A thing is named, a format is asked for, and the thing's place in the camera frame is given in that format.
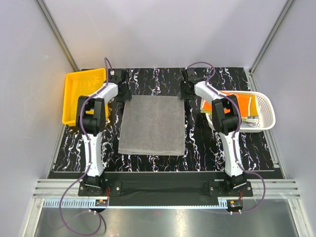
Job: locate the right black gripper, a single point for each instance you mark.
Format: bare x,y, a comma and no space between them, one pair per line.
188,98

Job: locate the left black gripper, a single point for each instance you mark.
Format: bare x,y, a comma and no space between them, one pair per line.
127,96

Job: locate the grey cloth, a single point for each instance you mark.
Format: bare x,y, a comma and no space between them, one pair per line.
153,125

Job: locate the cream orange fox towel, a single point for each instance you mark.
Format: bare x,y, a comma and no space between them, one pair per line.
242,99

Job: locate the yellow brown bear towel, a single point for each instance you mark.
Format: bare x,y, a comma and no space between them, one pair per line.
252,106

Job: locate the blue white patterned towel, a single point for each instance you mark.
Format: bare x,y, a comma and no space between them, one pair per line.
251,121

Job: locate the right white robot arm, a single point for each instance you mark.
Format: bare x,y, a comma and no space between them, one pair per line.
226,120

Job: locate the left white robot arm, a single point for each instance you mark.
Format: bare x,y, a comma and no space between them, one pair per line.
91,121

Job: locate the yellow plastic bin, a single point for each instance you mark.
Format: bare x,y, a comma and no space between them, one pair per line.
78,84

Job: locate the white plastic basket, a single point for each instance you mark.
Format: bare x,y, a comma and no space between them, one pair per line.
266,113

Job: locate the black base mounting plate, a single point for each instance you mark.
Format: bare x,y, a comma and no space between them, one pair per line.
161,200

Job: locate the aluminium frame rail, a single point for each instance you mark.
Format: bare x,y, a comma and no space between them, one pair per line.
278,188

